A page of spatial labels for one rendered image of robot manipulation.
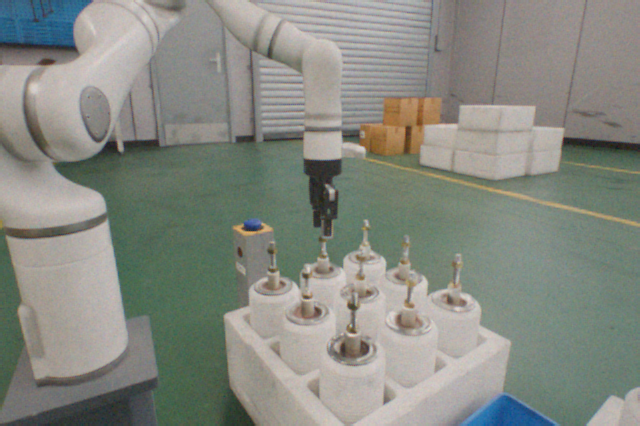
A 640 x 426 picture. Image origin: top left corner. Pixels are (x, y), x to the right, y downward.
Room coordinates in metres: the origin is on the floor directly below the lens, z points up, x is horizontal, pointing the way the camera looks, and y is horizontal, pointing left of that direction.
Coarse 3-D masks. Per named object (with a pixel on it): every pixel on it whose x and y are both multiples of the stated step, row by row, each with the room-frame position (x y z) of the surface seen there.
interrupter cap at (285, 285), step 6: (258, 282) 0.68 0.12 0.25; (264, 282) 0.68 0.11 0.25; (282, 282) 0.68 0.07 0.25; (288, 282) 0.68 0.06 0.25; (258, 288) 0.65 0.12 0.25; (264, 288) 0.65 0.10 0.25; (276, 288) 0.66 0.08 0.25; (282, 288) 0.65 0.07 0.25; (288, 288) 0.65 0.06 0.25; (264, 294) 0.63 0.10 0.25; (270, 294) 0.63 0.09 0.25; (276, 294) 0.63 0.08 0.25
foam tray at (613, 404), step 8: (608, 400) 0.45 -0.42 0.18; (616, 400) 0.45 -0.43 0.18; (600, 408) 0.44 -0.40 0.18; (608, 408) 0.44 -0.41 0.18; (616, 408) 0.44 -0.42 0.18; (600, 416) 0.42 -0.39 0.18; (608, 416) 0.42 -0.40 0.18; (616, 416) 0.42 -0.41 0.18; (592, 424) 0.41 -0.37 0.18; (600, 424) 0.41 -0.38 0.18; (608, 424) 0.41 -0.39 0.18; (616, 424) 0.41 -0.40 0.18
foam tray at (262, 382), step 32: (224, 320) 0.68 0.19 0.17; (256, 352) 0.56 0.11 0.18; (480, 352) 0.56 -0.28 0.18; (256, 384) 0.57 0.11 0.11; (288, 384) 0.48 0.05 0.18; (384, 384) 0.49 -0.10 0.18; (448, 384) 0.49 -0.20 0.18; (480, 384) 0.54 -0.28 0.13; (256, 416) 0.58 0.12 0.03; (288, 416) 0.48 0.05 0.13; (320, 416) 0.42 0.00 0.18; (384, 416) 0.42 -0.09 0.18; (416, 416) 0.45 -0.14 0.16; (448, 416) 0.49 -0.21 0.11
